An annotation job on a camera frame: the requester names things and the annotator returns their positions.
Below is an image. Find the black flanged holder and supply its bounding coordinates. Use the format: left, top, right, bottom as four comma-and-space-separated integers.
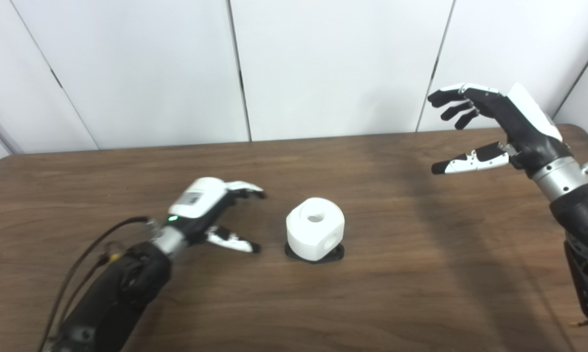
284, 242, 345, 264

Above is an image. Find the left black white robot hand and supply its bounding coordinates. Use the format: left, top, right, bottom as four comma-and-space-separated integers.
167, 177, 267, 254

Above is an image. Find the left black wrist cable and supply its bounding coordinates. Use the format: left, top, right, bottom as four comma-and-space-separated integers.
37, 216, 160, 352

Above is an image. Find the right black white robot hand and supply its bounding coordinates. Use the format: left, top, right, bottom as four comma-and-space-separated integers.
427, 82, 574, 177

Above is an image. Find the round white piece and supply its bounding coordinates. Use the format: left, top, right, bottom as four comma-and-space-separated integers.
286, 197, 346, 260

